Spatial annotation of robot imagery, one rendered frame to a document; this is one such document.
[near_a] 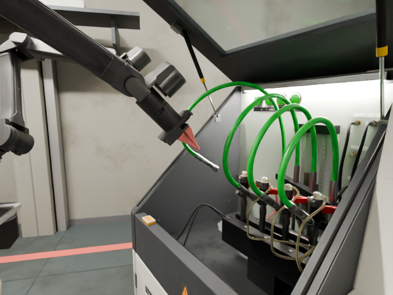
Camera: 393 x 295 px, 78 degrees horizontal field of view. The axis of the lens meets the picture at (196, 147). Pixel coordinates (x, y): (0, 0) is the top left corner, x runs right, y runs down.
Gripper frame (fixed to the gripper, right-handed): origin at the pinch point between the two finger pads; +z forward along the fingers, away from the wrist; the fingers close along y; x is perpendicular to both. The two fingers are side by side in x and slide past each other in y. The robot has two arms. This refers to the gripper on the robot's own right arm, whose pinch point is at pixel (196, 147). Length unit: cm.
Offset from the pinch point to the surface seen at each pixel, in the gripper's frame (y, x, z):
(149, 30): 85, 227, -47
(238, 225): -7.8, 1.7, 28.8
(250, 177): 1.9, -15.0, 9.0
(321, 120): 21.6, -19.5, 10.2
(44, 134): -72, 224, -46
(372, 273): 2.8, -32.8, 32.5
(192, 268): -23.4, -9.5, 17.3
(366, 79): 47, -10, 21
